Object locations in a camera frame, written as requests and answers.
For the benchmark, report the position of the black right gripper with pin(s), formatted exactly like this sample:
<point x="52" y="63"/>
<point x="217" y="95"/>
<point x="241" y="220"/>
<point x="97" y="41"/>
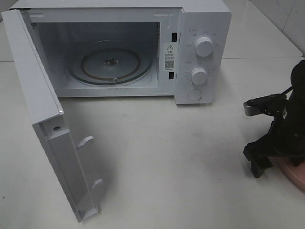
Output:
<point x="280" y="141"/>

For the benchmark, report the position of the pink round plate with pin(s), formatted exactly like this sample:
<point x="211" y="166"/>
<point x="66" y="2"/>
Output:
<point x="296" y="174"/>

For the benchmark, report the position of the round white door button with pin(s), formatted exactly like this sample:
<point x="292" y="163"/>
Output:
<point x="195" y="95"/>

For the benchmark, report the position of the white microwave door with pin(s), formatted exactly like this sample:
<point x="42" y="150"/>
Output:
<point x="46" y="113"/>

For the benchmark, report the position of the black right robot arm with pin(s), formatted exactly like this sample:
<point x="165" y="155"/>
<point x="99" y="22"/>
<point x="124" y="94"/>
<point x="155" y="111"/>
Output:
<point x="294" y="110"/>

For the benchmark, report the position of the lower white dial knob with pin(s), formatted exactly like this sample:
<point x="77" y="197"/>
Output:
<point x="199" y="76"/>

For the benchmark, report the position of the white dial knob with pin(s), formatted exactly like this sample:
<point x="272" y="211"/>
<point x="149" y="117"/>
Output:
<point x="199" y="76"/>
<point x="204" y="46"/>

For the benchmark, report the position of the upper white dial knob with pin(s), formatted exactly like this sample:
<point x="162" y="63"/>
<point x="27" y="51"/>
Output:
<point x="204" y="46"/>

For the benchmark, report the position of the white microwave oven body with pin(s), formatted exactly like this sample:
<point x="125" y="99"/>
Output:
<point x="66" y="25"/>

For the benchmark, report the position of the white warning label sticker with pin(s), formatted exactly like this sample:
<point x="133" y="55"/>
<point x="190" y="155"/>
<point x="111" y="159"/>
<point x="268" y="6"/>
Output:
<point x="169" y="56"/>

